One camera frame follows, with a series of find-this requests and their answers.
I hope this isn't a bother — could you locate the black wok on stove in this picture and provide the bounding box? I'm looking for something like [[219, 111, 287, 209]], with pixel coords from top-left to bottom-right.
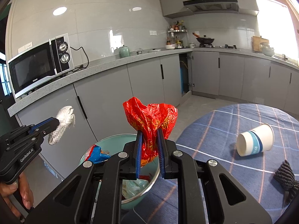
[[192, 32, 214, 48]]

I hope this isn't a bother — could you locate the blue orange snack wrapper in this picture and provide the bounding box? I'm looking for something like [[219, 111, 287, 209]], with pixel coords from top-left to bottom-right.
[[84, 145, 110, 164]]

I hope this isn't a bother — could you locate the red orange printed bag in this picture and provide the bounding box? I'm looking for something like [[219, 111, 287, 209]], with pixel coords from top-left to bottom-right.
[[123, 97, 178, 167]]

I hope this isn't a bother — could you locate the black foam net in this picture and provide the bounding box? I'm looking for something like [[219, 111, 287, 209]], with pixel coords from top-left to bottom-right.
[[274, 160, 298, 204]]

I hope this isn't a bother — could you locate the black range hood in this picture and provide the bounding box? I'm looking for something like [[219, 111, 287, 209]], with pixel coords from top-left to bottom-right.
[[183, 0, 239, 13]]

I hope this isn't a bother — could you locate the person's left hand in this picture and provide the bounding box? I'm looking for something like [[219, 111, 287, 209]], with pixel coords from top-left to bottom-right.
[[0, 172, 34, 219]]

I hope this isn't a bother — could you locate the clear patterned plastic bag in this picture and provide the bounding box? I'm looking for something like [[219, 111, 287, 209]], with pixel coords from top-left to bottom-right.
[[122, 179, 149, 200]]

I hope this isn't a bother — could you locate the gas stove burner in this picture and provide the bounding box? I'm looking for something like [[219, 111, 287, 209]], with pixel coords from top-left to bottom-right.
[[218, 44, 240, 51]]

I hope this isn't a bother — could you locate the wooden cutting board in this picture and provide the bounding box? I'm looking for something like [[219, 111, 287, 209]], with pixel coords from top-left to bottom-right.
[[251, 36, 269, 52]]

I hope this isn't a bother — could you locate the metal spice rack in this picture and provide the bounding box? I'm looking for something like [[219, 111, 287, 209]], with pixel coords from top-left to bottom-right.
[[166, 20, 188, 49]]

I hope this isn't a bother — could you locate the white bowl on counter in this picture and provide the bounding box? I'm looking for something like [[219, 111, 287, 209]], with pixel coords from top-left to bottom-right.
[[165, 44, 176, 50]]

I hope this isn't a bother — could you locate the teal trash basin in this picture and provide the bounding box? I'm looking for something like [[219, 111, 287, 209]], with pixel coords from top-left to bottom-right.
[[78, 133, 162, 210]]

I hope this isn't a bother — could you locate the grey lower cabinets counter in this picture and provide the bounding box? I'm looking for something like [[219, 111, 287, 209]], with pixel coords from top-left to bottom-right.
[[8, 48, 298, 178]]

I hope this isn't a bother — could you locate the blue plaid tablecloth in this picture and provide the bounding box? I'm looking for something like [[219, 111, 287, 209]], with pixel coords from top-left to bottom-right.
[[121, 103, 299, 224]]

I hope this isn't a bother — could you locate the silver black microwave oven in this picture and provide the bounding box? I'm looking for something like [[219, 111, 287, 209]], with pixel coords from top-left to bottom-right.
[[7, 33, 75, 99]]

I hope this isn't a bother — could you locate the black microwave power cable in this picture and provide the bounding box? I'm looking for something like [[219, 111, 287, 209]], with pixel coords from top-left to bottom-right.
[[70, 45, 90, 73]]

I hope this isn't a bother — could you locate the white blue paper cup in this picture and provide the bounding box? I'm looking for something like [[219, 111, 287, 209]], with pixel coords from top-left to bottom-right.
[[236, 123, 275, 157]]

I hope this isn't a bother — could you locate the steel pot with lid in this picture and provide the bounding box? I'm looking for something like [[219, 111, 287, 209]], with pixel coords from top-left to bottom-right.
[[260, 42, 275, 57]]

